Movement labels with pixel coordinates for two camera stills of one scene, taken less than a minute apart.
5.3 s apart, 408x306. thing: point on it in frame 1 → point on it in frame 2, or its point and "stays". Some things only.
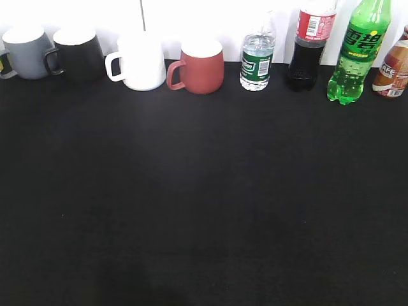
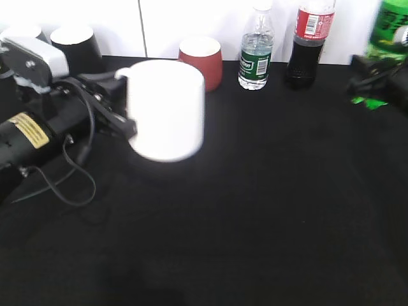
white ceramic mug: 142,60 → 166,99
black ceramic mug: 77,55 stays
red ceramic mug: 201,67 stays
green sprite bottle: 368,25 → 388,38
